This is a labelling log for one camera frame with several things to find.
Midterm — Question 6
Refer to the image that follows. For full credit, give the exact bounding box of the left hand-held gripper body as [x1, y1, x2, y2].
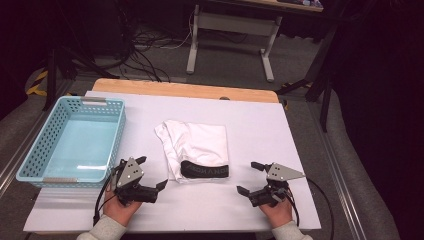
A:
[111, 157, 160, 206]

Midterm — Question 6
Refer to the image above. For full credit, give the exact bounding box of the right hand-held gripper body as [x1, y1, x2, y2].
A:
[248, 162, 306, 208]

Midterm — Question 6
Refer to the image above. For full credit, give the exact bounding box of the white underwear with black waistband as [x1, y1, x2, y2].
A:
[153, 119, 231, 184]

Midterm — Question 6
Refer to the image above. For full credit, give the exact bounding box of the light blue plastic basket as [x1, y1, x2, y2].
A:
[15, 95, 127, 189]

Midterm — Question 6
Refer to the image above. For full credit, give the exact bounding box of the person's left hand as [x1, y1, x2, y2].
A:
[102, 189, 143, 228]

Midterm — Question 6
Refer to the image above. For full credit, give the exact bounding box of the person's right hand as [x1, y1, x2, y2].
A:
[259, 199, 294, 230]

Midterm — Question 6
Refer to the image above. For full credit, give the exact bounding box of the white table board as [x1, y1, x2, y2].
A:
[23, 90, 322, 234]

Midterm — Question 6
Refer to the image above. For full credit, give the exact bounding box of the wooden table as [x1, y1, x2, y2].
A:
[91, 78, 280, 104]

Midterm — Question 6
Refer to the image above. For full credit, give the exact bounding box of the black metal stand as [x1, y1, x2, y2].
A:
[275, 18, 338, 133]

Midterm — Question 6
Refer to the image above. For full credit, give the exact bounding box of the black tripod stand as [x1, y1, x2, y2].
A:
[42, 44, 120, 112]

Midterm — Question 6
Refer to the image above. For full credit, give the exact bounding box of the yellow and black floor tape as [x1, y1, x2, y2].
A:
[25, 69, 49, 97]

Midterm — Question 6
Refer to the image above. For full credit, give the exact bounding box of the white metal stand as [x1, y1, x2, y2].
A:
[185, 0, 325, 83]

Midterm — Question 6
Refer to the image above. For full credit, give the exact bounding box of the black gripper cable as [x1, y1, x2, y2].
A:
[285, 178, 335, 240]
[92, 166, 118, 227]

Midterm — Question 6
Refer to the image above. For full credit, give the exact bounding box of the metal floor rail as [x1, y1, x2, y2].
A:
[0, 108, 46, 198]
[306, 99, 369, 240]

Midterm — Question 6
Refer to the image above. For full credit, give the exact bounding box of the bundle of floor cables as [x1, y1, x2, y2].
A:
[111, 9, 196, 83]

